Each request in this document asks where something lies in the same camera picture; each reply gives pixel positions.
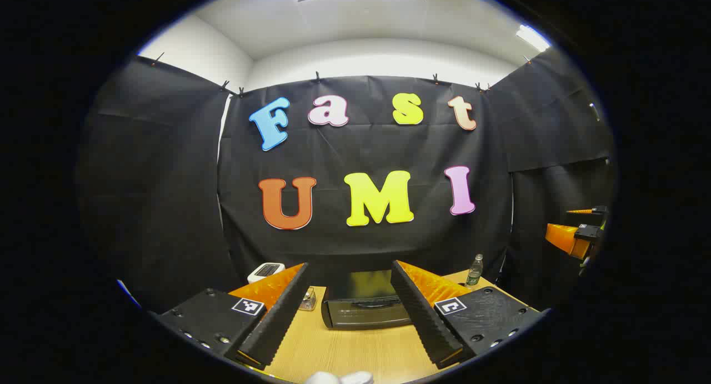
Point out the black backdrop cloth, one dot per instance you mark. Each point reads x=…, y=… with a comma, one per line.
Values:
x=361, y=150

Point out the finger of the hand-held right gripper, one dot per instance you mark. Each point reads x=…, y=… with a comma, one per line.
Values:
x=597, y=210
x=566, y=237

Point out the white toaster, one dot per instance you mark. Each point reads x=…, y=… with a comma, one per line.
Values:
x=265, y=271

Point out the black electric oven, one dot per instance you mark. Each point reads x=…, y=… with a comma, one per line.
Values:
x=361, y=312

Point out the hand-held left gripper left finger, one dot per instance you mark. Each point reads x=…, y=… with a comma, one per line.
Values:
x=278, y=317

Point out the small ceiling light panel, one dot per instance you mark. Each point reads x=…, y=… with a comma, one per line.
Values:
x=532, y=37

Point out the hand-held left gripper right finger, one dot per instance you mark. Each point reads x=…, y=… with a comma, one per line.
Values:
x=425, y=317

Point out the clear water bottle green label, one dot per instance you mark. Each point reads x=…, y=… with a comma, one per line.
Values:
x=474, y=273

